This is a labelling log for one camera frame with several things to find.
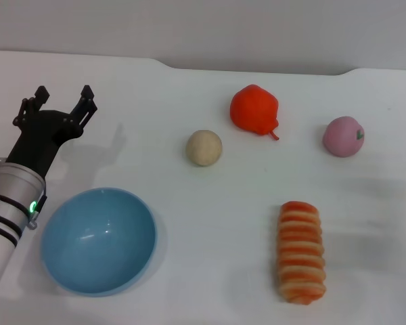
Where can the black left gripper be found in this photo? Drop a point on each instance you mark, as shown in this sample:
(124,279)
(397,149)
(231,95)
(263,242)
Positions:
(44,135)

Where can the blue bowl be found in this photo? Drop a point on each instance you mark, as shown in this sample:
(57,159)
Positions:
(98,242)

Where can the orange striped bread loaf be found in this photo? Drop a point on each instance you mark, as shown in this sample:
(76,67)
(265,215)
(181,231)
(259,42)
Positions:
(301,252)

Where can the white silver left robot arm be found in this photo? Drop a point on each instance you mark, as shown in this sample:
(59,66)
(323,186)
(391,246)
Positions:
(6,203)

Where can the beige round bun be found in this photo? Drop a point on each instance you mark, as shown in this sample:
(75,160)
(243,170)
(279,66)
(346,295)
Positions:
(203,148)

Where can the red toy pepper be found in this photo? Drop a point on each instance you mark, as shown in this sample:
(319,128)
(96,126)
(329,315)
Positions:
(253,108)

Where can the pink toy peach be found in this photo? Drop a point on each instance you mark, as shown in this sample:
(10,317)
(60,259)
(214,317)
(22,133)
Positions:
(341,137)

